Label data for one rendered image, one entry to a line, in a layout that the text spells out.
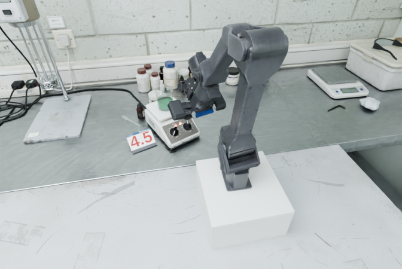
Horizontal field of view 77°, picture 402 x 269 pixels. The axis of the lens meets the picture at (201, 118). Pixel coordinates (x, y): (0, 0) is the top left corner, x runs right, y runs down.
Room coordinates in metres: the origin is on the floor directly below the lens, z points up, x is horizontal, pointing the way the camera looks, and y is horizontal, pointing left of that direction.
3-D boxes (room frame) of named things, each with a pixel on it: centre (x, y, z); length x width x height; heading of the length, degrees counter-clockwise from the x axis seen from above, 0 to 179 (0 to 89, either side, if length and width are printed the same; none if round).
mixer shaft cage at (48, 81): (0.85, 0.58, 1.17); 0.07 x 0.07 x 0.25
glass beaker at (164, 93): (0.78, 0.13, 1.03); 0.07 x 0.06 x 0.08; 58
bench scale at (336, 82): (1.12, -0.68, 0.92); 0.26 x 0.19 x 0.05; 9
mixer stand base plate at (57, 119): (0.84, 0.58, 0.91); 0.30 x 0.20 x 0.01; 11
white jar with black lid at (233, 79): (1.14, -0.16, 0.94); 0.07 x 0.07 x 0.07
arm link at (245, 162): (0.43, -0.09, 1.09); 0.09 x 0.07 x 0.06; 110
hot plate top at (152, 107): (0.79, 0.13, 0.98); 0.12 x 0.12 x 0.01; 35
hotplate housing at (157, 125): (0.77, 0.12, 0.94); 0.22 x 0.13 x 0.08; 35
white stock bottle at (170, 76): (1.10, 0.15, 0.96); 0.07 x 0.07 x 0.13
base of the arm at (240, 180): (0.43, -0.09, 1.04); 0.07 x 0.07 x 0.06; 9
